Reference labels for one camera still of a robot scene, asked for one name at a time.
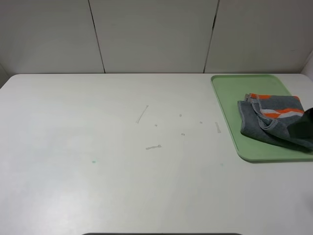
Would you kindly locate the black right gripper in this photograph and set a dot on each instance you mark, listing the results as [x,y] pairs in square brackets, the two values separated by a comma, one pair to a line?
[303,128]

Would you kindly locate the grey towel with orange pattern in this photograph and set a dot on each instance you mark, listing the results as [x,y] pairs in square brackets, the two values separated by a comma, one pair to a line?
[266,118]

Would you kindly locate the light green plastic tray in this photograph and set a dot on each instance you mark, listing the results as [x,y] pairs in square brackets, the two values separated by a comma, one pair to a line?
[230,89]

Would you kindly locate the small white tape strip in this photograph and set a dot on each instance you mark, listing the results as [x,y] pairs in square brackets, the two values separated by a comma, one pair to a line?
[217,126]

